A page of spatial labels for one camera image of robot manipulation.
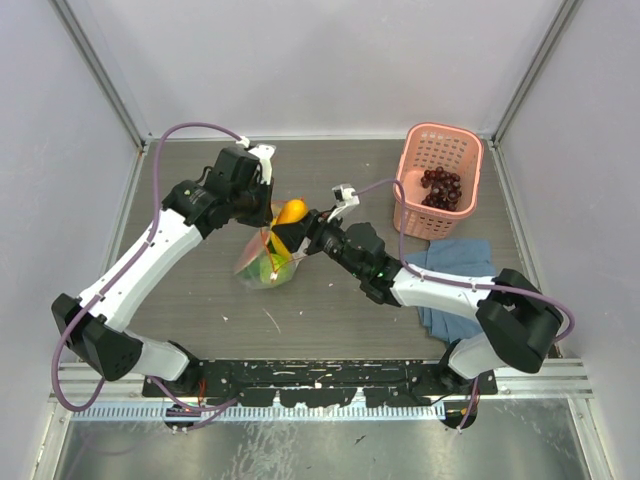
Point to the slotted cable duct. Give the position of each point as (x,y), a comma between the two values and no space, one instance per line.
(160,411)

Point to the left aluminium frame post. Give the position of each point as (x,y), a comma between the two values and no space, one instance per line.
(91,57)

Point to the green custard apple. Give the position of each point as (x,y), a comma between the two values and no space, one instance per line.
(273,273)

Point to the dark purple grape bunch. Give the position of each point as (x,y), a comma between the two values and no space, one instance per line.
(443,189)

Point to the aluminium front rail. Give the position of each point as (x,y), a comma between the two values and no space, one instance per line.
(558,378)

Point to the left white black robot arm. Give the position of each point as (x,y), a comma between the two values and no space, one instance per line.
(100,315)

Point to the yellow lemon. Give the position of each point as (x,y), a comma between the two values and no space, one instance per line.
(278,246)

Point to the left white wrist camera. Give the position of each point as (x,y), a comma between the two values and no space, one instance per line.
(264,153)

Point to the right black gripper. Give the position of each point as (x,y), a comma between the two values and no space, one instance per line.
(317,225)

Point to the yellow orange mango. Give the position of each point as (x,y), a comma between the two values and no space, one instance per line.
(293,211)

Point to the aluminium frame post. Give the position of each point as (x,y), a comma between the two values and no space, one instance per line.
(91,57)
(553,34)

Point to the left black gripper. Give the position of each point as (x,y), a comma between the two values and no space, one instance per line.
(263,215)

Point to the pink plastic basket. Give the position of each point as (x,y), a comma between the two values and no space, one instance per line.
(428,146)

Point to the right aluminium frame post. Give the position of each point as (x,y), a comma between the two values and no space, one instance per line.
(553,34)

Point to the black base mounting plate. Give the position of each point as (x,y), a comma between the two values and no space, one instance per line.
(315,384)

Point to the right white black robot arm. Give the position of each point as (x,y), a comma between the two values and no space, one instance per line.
(518,324)

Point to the clear red zip top bag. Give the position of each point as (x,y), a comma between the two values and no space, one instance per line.
(296,257)

